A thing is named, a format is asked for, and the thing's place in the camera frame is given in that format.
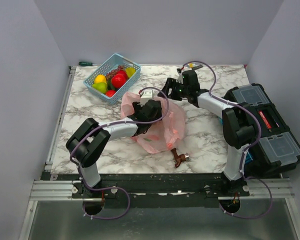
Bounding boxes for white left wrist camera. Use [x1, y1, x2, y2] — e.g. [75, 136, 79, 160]
[140, 89, 154, 106]

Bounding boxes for purple fake grapes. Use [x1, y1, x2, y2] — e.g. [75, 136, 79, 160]
[105, 65, 125, 79]

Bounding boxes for black mounting bar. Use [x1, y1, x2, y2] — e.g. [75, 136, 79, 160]
[41, 169, 251, 210]

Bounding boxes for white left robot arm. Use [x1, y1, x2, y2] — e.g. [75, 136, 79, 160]
[65, 99, 162, 198]

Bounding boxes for green handled screwdriver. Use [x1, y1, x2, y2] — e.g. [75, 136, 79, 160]
[78, 61, 94, 67]

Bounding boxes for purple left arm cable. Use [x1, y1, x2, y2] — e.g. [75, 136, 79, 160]
[69, 87, 170, 221]

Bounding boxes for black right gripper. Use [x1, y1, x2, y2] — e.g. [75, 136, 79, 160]
[157, 78, 190, 102]

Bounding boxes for metal rail at table edge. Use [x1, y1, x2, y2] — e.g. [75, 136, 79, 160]
[44, 66, 77, 171]

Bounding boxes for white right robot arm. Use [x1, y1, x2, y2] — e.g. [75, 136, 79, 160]
[158, 70, 256, 196]

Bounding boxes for red fake pomegranate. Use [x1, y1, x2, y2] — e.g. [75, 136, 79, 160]
[117, 70, 129, 80]

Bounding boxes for green fake fruit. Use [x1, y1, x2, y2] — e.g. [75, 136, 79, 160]
[92, 82, 108, 94]

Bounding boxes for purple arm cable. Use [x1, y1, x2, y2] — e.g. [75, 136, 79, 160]
[181, 60, 273, 219]
[69, 87, 170, 221]

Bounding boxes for green fake avocado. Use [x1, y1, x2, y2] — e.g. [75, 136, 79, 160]
[107, 81, 116, 91]

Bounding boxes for yellow fake pear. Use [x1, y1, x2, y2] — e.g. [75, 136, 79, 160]
[94, 74, 107, 84]

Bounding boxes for yellow fake starfruit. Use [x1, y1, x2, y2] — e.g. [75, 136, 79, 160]
[124, 67, 136, 78]

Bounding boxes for light blue plastic basket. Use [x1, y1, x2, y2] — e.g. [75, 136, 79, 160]
[83, 53, 141, 105]

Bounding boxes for red fake fruit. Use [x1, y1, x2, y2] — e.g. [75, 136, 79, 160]
[105, 90, 116, 98]
[111, 73, 127, 89]

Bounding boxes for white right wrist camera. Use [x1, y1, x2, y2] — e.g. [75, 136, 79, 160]
[176, 68, 188, 84]

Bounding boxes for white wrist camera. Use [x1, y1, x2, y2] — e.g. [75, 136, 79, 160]
[140, 89, 154, 106]
[176, 68, 188, 84]

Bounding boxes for yellow black small tool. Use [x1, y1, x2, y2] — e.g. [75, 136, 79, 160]
[186, 62, 203, 71]

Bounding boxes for black plastic toolbox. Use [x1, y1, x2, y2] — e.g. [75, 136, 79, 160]
[223, 83, 300, 178]

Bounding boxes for pink plastic bag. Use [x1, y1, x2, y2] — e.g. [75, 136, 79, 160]
[131, 96, 186, 154]

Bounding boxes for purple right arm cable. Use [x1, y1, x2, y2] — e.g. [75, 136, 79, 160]
[181, 60, 273, 219]

